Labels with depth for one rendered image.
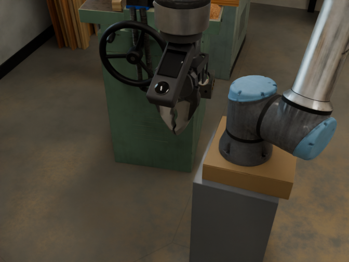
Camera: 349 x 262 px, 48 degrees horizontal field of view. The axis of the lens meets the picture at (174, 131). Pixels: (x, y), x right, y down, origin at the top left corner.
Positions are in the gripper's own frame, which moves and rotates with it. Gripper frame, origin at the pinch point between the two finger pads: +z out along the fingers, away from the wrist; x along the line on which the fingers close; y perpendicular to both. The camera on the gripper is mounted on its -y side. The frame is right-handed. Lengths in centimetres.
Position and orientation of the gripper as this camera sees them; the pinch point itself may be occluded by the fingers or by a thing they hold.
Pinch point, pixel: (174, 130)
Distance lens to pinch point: 75.6
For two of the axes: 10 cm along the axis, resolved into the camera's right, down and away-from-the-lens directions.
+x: -9.2, -2.5, 3.1
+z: -0.2, 8.0, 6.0
